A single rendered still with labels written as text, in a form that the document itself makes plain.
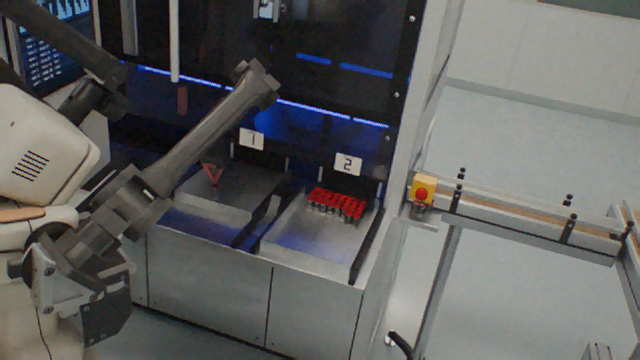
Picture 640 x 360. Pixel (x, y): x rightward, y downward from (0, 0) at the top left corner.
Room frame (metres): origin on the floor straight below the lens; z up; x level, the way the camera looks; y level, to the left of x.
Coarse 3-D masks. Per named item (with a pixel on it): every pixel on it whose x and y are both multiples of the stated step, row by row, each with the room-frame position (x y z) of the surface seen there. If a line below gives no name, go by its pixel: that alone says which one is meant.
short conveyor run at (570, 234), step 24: (408, 192) 1.55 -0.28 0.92; (456, 192) 1.50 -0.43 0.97; (480, 192) 1.60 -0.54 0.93; (504, 192) 1.56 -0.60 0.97; (456, 216) 1.50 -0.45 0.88; (480, 216) 1.49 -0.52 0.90; (504, 216) 1.47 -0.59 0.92; (528, 216) 1.48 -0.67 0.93; (552, 216) 1.46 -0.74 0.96; (576, 216) 1.41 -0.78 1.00; (600, 216) 1.49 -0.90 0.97; (528, 240) 1.45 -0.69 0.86; (552, 240) 1.43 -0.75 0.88; (576, 240) 1.42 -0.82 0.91; (600, 240) 1.40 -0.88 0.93; (600, 264) 1.39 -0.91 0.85
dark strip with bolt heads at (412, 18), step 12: (408, 0) 1.47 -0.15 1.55; (420, 0) 1.46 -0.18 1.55; (408, 12) 1.47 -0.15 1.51; (420, 12) 1.46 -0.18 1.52; (408, 24) 1.47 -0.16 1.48; (408, 36) 1.47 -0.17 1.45; (408, 48) 1.47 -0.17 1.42; (396, 60) 1.47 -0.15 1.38; (408, 60) 1.46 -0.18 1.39; (396, 72) 1.47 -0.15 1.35; (408, 72) 1.46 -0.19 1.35; (396, 84) 1.47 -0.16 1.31; (396, 96) 1.46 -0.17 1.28; (396, 108) 1.47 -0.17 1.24
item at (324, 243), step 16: (304, 192) 1.49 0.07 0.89; (288, 208) 1.35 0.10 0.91; (304, 208) 1.40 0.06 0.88; (288, 224) 1.30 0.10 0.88; (304, 224) 1.31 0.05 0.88; (320, 224) 1.33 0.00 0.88; (336, 224) 1.34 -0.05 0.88; (368, 224) 1.37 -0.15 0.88; (272, 240) 1.21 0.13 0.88; (288, 240) 1.22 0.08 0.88; (304, 240) 1.23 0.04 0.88; (320, 240) 1.24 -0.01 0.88; (336, 240) 1.26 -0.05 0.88; (352, 240) 1.27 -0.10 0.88; (288, 256) 1.14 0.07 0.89; (304, 256) 1.13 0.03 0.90; (320, 256) 1.17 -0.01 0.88; (336, 256) 1.18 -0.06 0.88; (352, 256) 1.19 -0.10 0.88; (336, 272) 1.10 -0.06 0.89
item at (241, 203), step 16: (192, 176) 1.44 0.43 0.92; (208, 176) 1.52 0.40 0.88; (224, 176) 1.53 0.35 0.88; (240, 176) 1.55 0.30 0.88; (256, 176) 1.56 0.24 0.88; (272, 176) 1.58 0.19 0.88; (288, 176) 1.58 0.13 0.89; (176, 192) 1.35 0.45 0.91; (192, 192) 1.40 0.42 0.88; (208, 192) 1.41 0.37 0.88; (224, 192) 1.43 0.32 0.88; (240, 192) 1.44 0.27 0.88; (256, 192) 1.46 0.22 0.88; (272, 192) 1.44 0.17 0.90; (208, 208) 1.32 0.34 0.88; (224, 208) 1.31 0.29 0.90; (240, 208) 1.30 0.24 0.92; (256, 208) 1.32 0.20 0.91
